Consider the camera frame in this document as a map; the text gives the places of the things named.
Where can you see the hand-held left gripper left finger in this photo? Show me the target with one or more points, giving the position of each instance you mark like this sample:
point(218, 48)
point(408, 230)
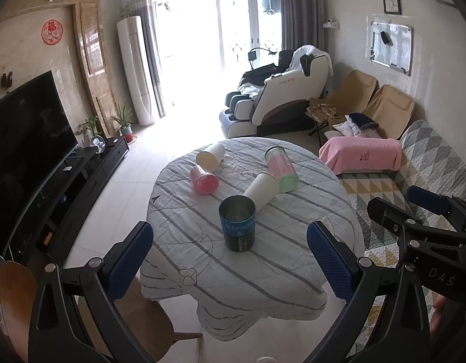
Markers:
point(127, 257)

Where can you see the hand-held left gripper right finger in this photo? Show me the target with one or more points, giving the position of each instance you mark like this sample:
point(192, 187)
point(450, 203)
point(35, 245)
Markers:
point(331, 264)

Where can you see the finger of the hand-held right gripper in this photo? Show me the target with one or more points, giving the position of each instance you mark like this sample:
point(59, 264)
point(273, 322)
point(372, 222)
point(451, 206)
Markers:
point(425, 197)
point(386, 211)

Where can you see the white paper cup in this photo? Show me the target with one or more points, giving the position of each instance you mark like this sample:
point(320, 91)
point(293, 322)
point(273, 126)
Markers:
point(261, 191)
point(210, 157)

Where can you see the pink and green tall cup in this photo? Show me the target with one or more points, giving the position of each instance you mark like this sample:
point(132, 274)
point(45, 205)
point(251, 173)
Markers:
point(282, 170)

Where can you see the pink plastic cup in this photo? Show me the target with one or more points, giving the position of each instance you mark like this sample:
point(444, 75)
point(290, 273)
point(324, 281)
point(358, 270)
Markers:
point(204, 181)

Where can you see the person's right hand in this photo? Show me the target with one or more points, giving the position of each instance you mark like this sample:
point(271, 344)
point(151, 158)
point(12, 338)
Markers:
point(444, 315)

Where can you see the sofa with patterned cover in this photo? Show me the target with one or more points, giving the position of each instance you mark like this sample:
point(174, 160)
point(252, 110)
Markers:
point(429, 151)

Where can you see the striped white tablecloth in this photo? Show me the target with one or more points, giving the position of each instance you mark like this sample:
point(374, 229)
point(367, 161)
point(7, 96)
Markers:
point(278, 242)

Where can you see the pink blanket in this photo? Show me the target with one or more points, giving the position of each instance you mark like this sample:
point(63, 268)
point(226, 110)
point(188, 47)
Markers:
point(361, 153)

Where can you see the wooden chair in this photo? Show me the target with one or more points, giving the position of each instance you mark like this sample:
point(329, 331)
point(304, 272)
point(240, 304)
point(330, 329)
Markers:
point(151, 321)

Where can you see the white printed pillow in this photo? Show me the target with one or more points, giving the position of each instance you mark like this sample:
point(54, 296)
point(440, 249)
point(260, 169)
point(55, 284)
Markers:
point(350, 129)

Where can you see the tan folding chair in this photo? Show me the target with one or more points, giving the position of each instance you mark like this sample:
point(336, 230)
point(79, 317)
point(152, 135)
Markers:
point(391, 113)
point(353, 87)

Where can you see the dark blue cloth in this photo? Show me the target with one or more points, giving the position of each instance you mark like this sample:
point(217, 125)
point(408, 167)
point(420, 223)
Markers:
point(363, 121)

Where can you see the black television stand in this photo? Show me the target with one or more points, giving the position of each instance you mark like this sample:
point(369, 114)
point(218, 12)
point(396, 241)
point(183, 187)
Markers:
point(98, 164)

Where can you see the metal tin can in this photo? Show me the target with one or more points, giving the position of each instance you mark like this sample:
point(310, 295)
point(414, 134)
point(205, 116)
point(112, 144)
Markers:
point(236, 230)

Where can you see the small leafy potted plant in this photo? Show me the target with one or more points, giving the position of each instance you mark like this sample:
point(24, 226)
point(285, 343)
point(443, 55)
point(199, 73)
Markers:
point(88, 125)

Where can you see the potted green plant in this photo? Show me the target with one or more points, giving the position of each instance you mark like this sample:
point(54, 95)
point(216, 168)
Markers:
point(123, 119)

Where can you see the black flat television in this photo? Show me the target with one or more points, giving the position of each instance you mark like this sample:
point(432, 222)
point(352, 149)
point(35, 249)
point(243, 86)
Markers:
point(25, 151)

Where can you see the white massage chair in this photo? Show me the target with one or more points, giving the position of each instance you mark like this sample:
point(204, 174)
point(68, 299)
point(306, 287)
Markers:
point(282, 90)

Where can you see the white standing air conditioner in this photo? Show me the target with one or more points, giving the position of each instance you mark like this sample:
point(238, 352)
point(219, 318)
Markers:
point(136, 72)

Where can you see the black floor lamp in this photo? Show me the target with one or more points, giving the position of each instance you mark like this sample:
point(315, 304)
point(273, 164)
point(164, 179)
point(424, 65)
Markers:
point(261, 53)

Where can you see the wall whiteboard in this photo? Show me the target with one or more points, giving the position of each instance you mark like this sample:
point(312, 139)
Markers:
point(393, 49)

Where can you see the white wall camera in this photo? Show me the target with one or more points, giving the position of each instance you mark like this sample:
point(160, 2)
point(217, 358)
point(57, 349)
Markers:
point(331, 23)

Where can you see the black picture frame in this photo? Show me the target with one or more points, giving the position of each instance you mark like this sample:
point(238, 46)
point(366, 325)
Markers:
point(391, 0)

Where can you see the red round wall ornament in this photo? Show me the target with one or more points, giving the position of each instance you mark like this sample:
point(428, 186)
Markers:
point(51, 32)

